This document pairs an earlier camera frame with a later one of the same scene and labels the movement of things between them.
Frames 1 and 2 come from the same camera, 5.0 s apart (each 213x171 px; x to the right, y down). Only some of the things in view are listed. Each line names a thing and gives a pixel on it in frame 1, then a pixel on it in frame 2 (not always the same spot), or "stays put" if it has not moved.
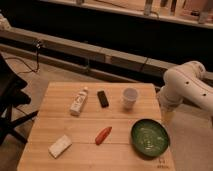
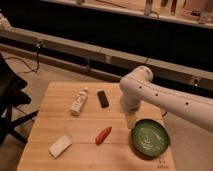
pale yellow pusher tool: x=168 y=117 -> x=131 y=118
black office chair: x=11 y=96 stays put
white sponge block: x=57 y=149 stays put
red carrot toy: x=102 y=135 stays put
